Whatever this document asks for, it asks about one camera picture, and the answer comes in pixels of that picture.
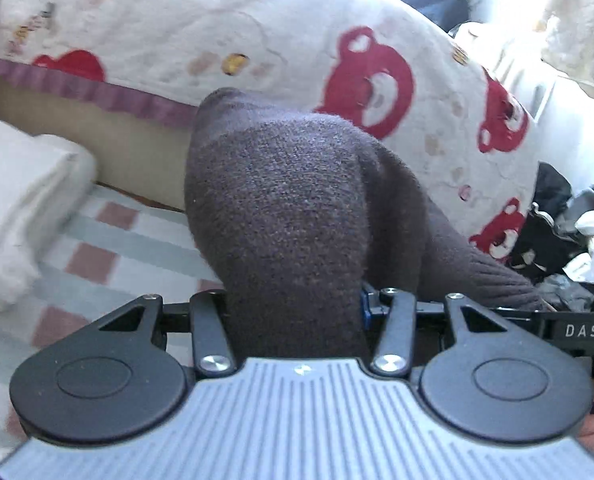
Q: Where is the pile of dark clothes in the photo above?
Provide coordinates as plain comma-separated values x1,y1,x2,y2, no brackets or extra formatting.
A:
506,161,594,313

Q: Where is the checkered printed blanket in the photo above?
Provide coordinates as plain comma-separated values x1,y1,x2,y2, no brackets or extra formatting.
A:
0,182,228,466

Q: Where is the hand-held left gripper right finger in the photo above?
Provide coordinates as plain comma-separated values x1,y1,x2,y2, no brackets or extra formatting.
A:
360,284,509,377

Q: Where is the bear print quilt purple ruffle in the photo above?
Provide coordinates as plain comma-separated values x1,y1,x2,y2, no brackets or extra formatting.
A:
0,0,545,266

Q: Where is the white folded cloth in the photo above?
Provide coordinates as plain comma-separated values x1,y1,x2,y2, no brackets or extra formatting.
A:
0,110,98,313

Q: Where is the white fluffy garment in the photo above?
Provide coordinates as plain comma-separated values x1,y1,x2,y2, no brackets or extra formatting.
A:
536,0,594,103

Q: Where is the tan bed sheet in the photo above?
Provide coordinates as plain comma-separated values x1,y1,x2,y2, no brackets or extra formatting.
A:
0,72,195,212

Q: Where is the dark brown knit sweater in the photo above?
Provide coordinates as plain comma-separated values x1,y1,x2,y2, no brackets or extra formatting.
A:
183,87,547,362

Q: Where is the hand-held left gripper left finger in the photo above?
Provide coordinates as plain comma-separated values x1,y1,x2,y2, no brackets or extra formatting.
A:
98,290,239,379

